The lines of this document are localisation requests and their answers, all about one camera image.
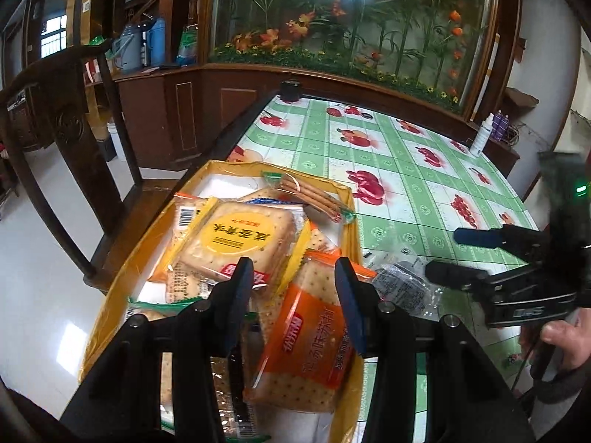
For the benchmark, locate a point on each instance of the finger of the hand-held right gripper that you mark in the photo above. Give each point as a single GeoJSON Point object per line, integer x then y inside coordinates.
{"type": "Point", "coordinates": [480, 237]}
{"type": "Point", "coordinates": [461, 277]}

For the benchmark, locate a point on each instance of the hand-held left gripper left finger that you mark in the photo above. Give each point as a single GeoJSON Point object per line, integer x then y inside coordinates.
{"type": "Point", "coordinates": [240, 304]}

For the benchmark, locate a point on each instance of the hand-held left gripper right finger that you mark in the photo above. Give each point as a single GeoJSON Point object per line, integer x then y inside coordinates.
{"type": "Point", "coordinates": [351, 304]}

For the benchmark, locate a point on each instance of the yellow label cracker packet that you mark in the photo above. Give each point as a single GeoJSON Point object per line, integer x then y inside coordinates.
{"type": "Point", "coordinates": [231, 235]}

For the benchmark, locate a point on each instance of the green-edged square cracker packet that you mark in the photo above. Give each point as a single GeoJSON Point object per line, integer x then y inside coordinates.
{"type": "Point", "coordinates": [152, 305]}

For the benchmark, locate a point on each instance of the orange-edged clear cracker packet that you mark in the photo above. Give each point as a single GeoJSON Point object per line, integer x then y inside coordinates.
{"type": "Point", "coordinates": [219, 392]}

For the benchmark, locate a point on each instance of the green biscuit stick packet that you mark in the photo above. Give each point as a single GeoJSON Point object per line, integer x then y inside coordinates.
{"type": "Point", "coordinates": [314, 198]}

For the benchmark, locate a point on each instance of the person's right hand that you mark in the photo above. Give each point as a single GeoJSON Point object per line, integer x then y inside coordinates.
{"type": "Point", "coordinates": [570, 341]}

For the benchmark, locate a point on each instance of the clear packet with black label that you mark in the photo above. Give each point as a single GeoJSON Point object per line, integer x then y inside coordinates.
{"type": "Point", "coordinates": [401, 281]}

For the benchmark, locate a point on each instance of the white spray bottle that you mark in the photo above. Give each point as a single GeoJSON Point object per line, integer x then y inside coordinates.
{"type": "Point", "coordinates": [480, 140]}

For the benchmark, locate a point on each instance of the purple bottle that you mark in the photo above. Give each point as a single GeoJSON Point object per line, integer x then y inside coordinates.
{"type": "Point", "coordinates": [496, 127]}
{"type": "Point", "coordinates": [504, 129]}

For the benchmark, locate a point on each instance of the dark wooden sideboard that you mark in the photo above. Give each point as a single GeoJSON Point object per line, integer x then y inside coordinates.
{"type": "Point", "coordinates": [207, 110]}

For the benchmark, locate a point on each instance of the white bucket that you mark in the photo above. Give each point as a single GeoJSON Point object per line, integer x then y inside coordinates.
{"type": "Point", "coordinates": [117, 143]}

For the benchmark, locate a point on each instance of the small black box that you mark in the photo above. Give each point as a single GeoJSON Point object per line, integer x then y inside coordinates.
{"type": "Point", "coordinates": [291, 92]}

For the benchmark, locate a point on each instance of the glass display with artificial flowers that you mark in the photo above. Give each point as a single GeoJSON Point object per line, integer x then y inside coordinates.
{"type": "Point", "coordinates": [369, 32]}

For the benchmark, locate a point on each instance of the dark wooden chair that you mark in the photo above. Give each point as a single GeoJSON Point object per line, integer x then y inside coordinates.
{"type": "Point", "coordinates": [69, 115]}

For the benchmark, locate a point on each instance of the blue-green plastic bag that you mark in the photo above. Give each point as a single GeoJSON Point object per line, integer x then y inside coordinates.
{"type": "Point", "coordinates": [188, 46]}

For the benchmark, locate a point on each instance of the blue thermos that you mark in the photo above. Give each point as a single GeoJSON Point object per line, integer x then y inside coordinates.
{"type": "Point", "coordinates": [158, 44]}

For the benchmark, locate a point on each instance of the grey-blue kettle jug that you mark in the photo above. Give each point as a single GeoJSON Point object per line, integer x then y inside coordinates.
{"type": "Point", "coordinates": [127, 50]}

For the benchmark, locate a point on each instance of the black thermos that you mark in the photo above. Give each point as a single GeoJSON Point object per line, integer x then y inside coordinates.
{"type": "Point", "coordinates": [146, 41]}

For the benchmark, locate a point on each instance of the green bag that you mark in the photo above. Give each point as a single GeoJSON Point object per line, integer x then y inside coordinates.
{"type": "Point", "coordinates": [99, 44]}

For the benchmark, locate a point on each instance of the barred window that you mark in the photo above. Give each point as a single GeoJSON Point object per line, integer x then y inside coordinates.
{"type": "Point", "coordinates": [54, 37]}

